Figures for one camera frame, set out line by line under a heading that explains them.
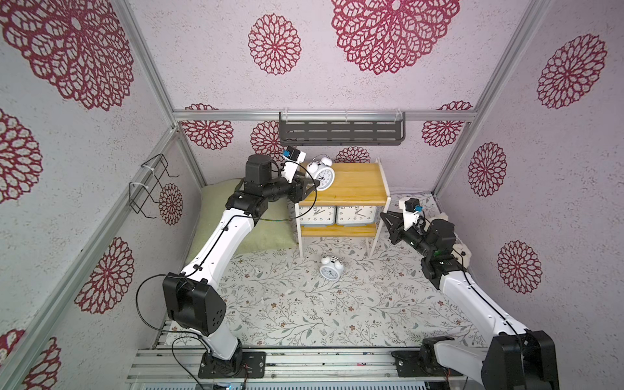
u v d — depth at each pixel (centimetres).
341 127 92
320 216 87
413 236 68
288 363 75
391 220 75
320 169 71
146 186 75
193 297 43
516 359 40
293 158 63
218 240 49
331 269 88
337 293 89
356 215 86
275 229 93
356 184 76
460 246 91
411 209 64
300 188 65
